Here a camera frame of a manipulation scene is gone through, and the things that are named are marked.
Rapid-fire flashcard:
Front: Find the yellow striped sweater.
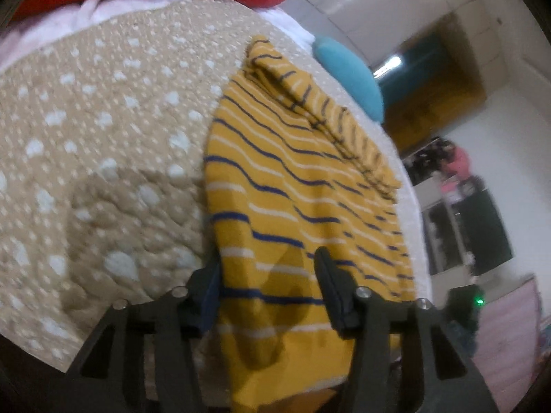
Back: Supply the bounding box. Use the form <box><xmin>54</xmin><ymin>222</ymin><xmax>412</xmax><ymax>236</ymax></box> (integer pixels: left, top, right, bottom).
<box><xmin>202</xmin><ymin>35</ymin><xmax>417</xmax><ymax>412</ymax></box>

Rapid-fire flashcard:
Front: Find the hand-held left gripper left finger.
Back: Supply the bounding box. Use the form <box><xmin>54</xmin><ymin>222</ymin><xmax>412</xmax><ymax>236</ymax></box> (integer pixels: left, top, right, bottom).
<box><xmin>69</xmin><ymin>262</ymin><xmax>221</xmax><ymax>413</ymax></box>

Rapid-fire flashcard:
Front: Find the black cabinet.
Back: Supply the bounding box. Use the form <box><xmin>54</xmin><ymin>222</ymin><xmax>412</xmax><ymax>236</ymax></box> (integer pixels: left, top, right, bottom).
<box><xmin>424</xmin><ymin>176</ymin><xmax>514</xmax><ymax>277</ymax></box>

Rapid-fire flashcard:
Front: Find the pale pink blanket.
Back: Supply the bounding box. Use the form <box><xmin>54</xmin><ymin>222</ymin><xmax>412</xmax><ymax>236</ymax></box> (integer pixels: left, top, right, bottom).
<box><xmin>0</xmin><ymin>0</ymin><xmax>190</xmax><ymax>70</ymax></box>

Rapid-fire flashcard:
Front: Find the teal pillow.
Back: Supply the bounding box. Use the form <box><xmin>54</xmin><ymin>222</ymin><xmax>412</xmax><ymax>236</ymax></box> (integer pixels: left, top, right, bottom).
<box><xmin>313</xmin><ymin>35</ymin><xmax>385</xmax><ymax>125</ymax></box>

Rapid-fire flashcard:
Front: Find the beige dotted quilt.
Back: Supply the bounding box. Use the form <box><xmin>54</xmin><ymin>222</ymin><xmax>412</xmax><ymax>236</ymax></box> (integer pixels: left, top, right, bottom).
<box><xmin>0</xmin><ymin>0</ymin><xmax>420</xmax><ymax>409</ymax></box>

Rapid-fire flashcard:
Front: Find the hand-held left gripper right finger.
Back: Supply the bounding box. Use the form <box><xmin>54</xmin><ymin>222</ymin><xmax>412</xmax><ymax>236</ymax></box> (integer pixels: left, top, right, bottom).
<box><xmin>314</xmin><ymin>247</ymin><xmax>500</xmax><ymax>413</ymax></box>

